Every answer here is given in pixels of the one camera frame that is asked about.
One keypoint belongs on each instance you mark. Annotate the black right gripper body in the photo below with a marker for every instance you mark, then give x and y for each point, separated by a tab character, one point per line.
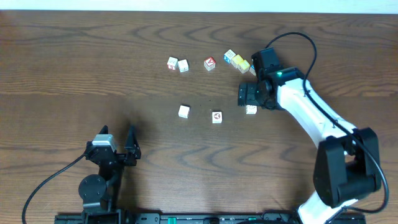
255	96

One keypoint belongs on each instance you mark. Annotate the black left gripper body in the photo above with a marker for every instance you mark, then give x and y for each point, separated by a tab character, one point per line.
124	160

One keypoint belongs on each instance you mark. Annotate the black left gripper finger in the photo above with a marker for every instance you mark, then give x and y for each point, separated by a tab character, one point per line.
104	130
132	145

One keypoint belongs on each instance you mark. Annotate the plain drawing wooden block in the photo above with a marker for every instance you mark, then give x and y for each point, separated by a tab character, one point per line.
250	109

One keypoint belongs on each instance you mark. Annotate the red picture wooden block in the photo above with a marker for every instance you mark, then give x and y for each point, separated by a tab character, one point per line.
217	117

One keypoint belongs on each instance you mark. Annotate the green letter Z block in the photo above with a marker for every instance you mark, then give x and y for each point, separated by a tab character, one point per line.
184	111

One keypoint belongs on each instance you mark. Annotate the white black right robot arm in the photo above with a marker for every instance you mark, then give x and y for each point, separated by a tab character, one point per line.
347	166

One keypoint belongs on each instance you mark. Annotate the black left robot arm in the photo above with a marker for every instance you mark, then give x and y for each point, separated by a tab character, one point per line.
100	191

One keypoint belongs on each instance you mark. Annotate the blue topped wooden block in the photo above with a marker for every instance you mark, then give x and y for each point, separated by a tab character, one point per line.
252	70

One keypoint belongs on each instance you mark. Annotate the yellow topped wooden block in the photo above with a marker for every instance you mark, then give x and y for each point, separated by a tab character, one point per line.
236	60

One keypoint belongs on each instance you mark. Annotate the blue letter X block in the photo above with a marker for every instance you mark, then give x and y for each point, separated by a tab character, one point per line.
228	56

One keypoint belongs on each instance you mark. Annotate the red letter A block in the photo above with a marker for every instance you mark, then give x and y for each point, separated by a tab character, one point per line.
209	63

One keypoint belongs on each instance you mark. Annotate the blue letter T block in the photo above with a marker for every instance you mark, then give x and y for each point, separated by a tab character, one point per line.
183	65

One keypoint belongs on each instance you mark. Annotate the red number 3 block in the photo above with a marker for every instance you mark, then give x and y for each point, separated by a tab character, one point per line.
172	63

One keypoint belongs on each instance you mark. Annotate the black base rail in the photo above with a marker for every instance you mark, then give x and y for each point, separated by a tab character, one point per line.
156	218

